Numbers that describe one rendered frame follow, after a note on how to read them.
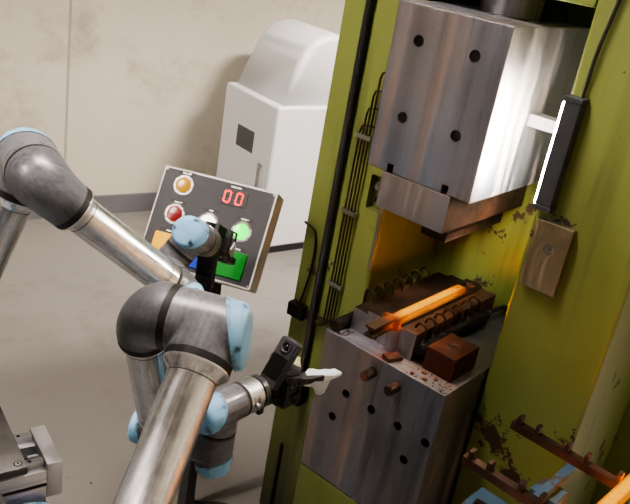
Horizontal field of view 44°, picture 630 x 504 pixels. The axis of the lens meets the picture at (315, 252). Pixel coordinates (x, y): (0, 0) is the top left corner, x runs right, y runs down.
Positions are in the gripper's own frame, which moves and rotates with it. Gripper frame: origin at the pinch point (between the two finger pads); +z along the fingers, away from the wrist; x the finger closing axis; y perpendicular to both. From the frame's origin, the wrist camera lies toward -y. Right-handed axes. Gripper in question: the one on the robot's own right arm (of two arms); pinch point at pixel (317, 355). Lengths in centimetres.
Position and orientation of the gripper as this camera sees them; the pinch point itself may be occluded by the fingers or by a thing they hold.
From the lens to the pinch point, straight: 179.2
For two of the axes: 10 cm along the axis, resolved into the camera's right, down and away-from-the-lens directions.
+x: 7.4, 3.7, -5.5
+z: 6.5, -2.0, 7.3
